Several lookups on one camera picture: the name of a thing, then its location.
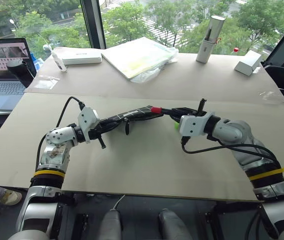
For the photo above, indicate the small red cap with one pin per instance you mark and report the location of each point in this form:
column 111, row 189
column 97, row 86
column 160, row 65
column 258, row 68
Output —
column 235, row 49

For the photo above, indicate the black chair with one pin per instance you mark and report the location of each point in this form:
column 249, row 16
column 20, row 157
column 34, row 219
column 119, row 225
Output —
column 281, row 80

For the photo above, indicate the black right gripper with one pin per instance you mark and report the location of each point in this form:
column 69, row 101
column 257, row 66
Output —
column 201, row 107

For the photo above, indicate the white rectangular box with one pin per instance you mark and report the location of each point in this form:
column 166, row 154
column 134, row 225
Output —
column 82, row 57

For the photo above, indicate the white flat folder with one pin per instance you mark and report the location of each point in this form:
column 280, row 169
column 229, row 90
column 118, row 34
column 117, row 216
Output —
column 134, row 56

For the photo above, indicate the beige cardboard sheet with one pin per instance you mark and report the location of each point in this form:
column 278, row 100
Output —
column 181, row 80
column 141, row 165

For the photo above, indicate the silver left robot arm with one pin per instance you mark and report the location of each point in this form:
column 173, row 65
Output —
column 54, row 150

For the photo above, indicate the black cylindrical device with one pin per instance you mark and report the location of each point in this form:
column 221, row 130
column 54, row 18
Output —
column 19, row 72

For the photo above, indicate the green highlighter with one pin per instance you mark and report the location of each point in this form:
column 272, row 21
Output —
column 175, row 125

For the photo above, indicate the white cardboard box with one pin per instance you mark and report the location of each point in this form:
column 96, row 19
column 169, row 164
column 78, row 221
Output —
column 247, row 63

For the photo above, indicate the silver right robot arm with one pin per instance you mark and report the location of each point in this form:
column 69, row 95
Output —
column 234, row 132

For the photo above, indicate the red capped marker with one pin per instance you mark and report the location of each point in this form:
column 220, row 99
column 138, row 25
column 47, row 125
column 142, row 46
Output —
column 156, row 109

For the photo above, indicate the white and clear cylindrical case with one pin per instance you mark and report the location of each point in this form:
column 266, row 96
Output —
column 207, row 47

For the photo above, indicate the large clear plastic bag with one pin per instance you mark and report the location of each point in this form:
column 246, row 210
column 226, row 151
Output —
column 156, row 72

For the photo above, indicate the dark grey rounded shape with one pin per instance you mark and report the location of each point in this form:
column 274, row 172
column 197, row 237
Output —
column 110, row 225
column 173, row 225

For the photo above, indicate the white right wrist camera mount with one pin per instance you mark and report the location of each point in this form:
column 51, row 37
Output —
column 194, row 126

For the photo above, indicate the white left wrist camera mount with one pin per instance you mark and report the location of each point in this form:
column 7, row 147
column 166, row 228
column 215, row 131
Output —
column 85, row 120

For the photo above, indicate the blue plastic bag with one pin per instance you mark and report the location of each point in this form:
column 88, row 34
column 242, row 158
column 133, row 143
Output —
column 37, row 62

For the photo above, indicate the black grid pouch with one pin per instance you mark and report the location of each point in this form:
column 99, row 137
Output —
column 141, row 112

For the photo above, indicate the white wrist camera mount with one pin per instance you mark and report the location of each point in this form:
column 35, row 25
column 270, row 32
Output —
column 85, row 120
column 194, row 126

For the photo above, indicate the black window frame post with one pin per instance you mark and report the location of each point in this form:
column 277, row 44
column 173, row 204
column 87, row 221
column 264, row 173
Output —
column 94, row 25

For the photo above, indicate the white handheld device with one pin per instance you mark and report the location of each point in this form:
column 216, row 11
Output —
column 58, row 61

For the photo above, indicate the small clear plastic bag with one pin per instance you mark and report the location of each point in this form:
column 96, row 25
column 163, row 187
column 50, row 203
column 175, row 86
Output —
column 45, row 82

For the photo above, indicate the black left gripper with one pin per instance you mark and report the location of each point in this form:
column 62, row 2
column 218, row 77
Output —
column 94, row 135

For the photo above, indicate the white sneaker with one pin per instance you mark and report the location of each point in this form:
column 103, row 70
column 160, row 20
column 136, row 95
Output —
column 10, row 197

